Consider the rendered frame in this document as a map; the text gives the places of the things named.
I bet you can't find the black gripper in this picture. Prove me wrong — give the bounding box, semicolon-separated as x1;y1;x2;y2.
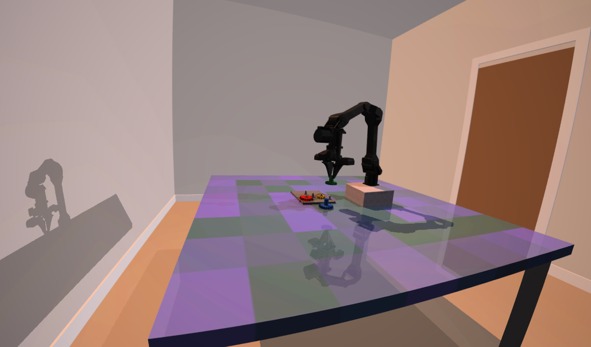
314;143;355;179

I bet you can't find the green gear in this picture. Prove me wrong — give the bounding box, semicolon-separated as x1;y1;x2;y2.
325;175;337;186

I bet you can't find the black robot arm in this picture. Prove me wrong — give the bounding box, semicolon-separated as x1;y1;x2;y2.
313;102;383;187

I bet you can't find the blue gear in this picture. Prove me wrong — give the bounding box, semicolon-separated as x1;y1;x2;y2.
319;198;334;209

